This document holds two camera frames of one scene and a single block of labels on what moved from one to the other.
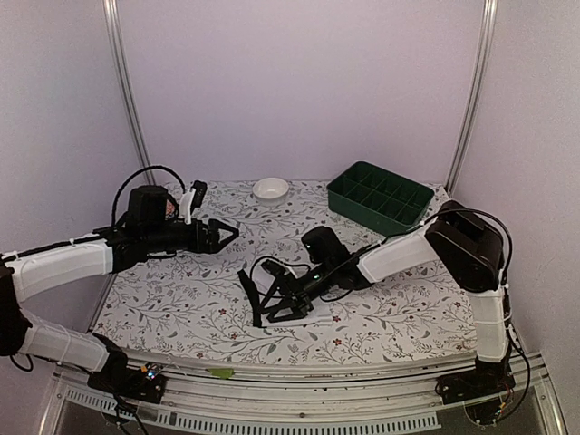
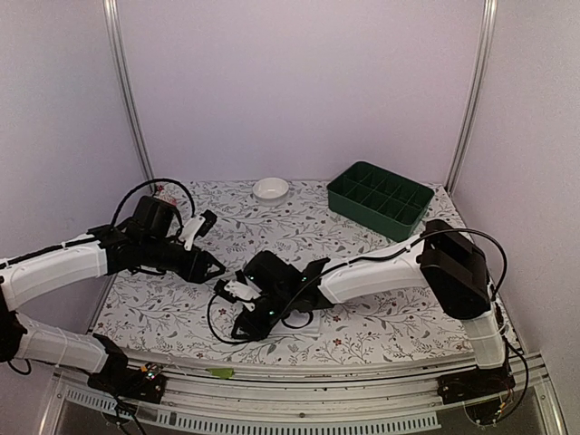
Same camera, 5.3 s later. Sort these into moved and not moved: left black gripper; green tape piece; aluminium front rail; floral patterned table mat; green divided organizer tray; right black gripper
Moved: right black gripper; left black gripper
Not moved: green divided organizer tray; green tape piece; aluminium front rail; floral patterned table mat
